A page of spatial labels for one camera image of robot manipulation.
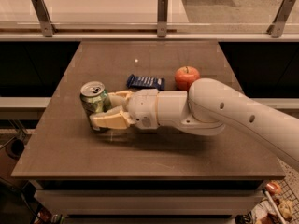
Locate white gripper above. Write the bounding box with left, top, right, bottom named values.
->
left=90, top=89, right=159, bottom=130

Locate green soda can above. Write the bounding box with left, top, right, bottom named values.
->
left=80, top=81, right=111, bottom=132

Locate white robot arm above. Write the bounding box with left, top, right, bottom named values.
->
left=90, top=78, right=299, bottom=170

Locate blue snack bar wrapper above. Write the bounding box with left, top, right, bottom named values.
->
left=126, top=74, right=165, bottom=91

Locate red apple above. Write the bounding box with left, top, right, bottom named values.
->
left=175, top=66, right=200, bottom=91

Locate dark round bin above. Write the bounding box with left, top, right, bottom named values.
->
left=6, top=139, right=24, bottom=160

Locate glass railing panel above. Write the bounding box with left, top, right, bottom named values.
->
left=0, top=0, right=299, bottom=34

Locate left metal railing bracket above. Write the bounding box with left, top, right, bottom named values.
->
left=31, top=0, right=55, bottom=37

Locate metal railing bracket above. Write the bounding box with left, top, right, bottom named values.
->
left=31, top=0, right=55, bottom=37
left=267, top=0, right=296, bottom=38
left=157, top=0, right=168, bottom=37

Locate middle metal railing bracket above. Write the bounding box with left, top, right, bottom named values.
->
left=157, top=0, right=168, bottom=37

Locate right metal railing bracket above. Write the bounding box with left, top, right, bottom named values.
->
left=267, top=0, right=296, bottom=38

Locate wire basket with snacks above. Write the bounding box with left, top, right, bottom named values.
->
left=235, top=180, right=299, bottom=224

